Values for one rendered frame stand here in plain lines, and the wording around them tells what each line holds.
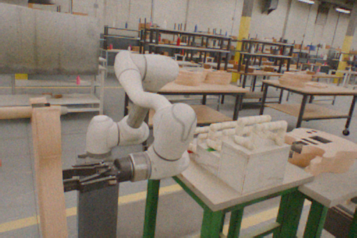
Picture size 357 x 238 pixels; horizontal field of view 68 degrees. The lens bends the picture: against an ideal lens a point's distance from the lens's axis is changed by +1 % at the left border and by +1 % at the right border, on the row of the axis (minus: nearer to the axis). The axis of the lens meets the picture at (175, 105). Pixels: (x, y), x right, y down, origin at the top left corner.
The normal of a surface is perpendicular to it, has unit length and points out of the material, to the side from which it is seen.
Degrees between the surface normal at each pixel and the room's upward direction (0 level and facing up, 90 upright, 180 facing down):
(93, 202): 90
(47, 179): 82
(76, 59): 90
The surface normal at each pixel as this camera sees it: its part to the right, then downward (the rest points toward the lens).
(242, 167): -0.83, 0.05
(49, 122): 0.51, 0.00
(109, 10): 0.50, 0.26
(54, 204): 0.47, -0.29
